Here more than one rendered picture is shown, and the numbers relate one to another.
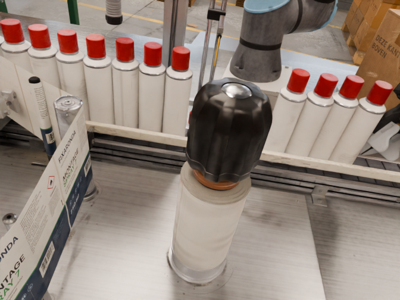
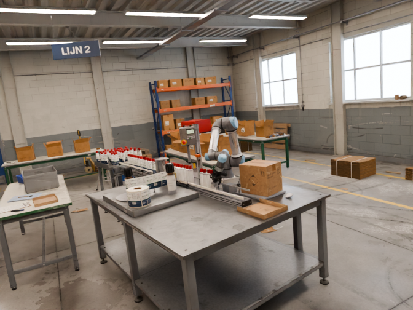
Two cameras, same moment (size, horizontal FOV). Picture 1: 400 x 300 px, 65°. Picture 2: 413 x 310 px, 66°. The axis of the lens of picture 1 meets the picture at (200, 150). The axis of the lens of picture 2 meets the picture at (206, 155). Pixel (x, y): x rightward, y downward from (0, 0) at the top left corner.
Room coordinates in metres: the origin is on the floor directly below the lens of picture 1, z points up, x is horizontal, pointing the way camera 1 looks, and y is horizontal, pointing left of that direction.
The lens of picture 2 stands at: (-1.12, -2.71, 1.73)
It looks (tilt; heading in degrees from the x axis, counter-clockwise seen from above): 10 degrees down; 56
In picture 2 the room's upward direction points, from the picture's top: 6 degrees counter-clockwise
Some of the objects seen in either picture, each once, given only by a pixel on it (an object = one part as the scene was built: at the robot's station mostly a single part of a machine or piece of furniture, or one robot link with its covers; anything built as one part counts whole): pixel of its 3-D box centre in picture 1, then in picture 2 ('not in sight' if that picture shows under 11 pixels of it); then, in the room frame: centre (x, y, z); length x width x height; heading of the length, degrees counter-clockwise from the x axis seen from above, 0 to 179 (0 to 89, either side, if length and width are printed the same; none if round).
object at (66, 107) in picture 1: (76, 152); not in sight; (0.35, 0.19, 0.97); 0.05 x 0.05 x 0.19
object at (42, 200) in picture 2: not in sight; (45, 200); (-0.70, 1.20, 0.82); 0.34 x 0.24 x 0.03; 88
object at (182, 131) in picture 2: not in sight; (188, 136); (0.62, 0.16, 1.38); 0.17 x 0.10 x 0.19; 146
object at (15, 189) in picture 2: not in sight; (40, 221); (-0.73, 1.88, 0.40); 1.90 x 0.75 x 0.80; 82
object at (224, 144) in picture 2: not in sight; (220, 147); (1.92, 1.33, 0.97); 0.51 x 0.39 x 0.37; 177
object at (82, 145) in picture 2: not in sight; (82, 144); (0.84, 5.68, 0.97); 0.48 x 0.47 x 0.37; 84
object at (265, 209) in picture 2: not in sight; (262, 208); (0.55, -0.94, 0.85); 0.30 x 0.26 x 0.04; 91
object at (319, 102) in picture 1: (309, 122); (205, 179); (0.54, -0.21, 0.98); 0.05 x 0.05 x 0.20
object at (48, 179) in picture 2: not in sight; (40, 178); (-0.61, 2.12, 0.91); 0.60 x 0.40 x 0.22; 85
